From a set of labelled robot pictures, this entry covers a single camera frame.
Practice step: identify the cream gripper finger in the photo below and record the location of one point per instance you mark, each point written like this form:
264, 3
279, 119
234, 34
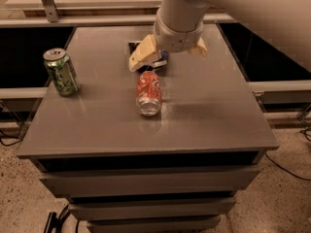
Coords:
200, 49
147, 52

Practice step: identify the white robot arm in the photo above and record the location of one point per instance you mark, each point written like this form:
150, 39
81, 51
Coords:
284, 24

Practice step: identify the red coke can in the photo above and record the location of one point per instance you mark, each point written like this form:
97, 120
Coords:
148, 95

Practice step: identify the grey drawer cabinet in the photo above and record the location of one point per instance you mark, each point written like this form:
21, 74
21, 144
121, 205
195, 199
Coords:
126, 173

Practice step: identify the metal railing frame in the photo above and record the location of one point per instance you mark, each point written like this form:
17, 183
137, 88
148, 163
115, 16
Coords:
35, 13

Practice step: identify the blue chip bag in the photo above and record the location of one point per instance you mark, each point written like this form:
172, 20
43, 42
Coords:
156, 65

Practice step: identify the black device on floor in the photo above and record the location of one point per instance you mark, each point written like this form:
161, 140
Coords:
55, 222

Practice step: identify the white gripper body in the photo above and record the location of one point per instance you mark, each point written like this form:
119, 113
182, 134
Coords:
177, 39

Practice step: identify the green soda can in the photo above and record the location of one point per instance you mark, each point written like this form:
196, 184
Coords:
60, 68

